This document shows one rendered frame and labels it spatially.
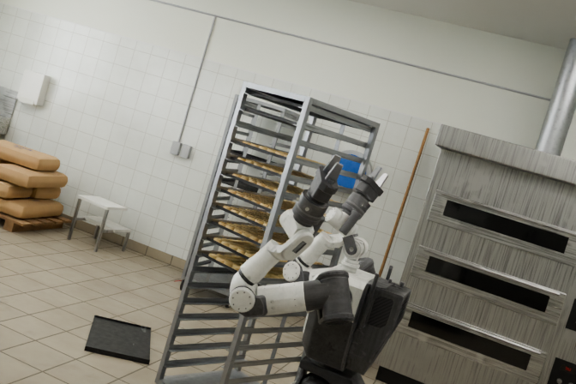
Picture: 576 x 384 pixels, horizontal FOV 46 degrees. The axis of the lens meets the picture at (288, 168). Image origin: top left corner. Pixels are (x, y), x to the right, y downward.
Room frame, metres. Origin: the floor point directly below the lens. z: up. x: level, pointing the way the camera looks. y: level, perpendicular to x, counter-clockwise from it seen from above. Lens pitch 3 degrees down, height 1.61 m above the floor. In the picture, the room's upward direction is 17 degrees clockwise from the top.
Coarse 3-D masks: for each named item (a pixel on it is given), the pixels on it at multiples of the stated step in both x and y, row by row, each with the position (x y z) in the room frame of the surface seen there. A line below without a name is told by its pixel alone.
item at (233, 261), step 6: (216, 258) 3.57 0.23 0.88; (222, 258) 3.59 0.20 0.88; (228, 258) 3.63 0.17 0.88; (234, 258) 3.68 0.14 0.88; (240, 258) 3.77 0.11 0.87; (228, 264) 3.51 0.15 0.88; (234, 264) 3.56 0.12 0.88; (240, 264) 3.58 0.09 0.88; (270, 270) 3.69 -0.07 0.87; (276, 270) 3.71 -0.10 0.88; (282, 270) 3.75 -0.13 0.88; (270, 276) 3.50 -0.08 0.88; (276, 276) 3.55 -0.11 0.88; (282, 276) 3.59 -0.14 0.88
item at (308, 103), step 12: (300, 120) 3.32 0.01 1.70; (300, 132) 3.31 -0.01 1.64; (288, 156) 3.32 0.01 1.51; (288, 168) 3.31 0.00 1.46; (288, 180) 3.32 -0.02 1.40; (276, 204) 3.31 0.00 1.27; (276, 216) 3.32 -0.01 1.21; (264, 240) 3.32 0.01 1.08; (240, 324) 3.31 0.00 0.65; (240, 336) 3.32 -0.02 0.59; (228, 360) 3.32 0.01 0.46; (228, 372) 3.31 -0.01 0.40
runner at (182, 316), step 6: (180, 318) 3.61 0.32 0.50; (186, 318) 3.64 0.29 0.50; (192, 318) 3.67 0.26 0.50; (198, 318) 3.70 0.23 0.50; (204, 318) 3.73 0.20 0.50; (210, 318) 3.77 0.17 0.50; (216, 318) 3.80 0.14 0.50; (222, 318) 3.84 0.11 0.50; (228, 318) 3.87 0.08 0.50; (234, 318) 3.91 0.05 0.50; (252, 318) 4.02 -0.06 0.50; (258, 318) 4.05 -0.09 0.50
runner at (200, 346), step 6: (216, 342) 3.86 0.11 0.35; (222, 342) 3.90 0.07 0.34; (228, 342) 3.94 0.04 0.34; (240, 342) 4.02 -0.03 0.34; (246, 342) 4.06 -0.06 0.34; (168, 348) 3.60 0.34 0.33; (174, 348) 3.63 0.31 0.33; (180, 348) 3.66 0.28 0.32; (186, 348) 3.70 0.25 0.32; (192, 348) 3.73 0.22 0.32; (198, 348) 3.76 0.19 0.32; (204, 348) 3.79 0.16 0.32; (210, 348) 3.82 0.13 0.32; (216, 348) 3.84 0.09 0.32; (222, 348) 3.88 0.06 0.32; (228, 348) 3.91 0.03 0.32
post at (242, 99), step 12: (240, 96) 3.61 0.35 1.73; (228, 144) 3.60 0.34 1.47; (216, 180) 3.61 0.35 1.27; (216, 192) 3.61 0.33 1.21; (204, 216) 3.61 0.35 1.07; (204, 228) 3.60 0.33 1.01; (192, 264) 3.60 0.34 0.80; (192, 276) 3.61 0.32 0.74; (180, 300) 3.61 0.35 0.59; (180, 312) 3.61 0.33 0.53; (168, 336) 3.62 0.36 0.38
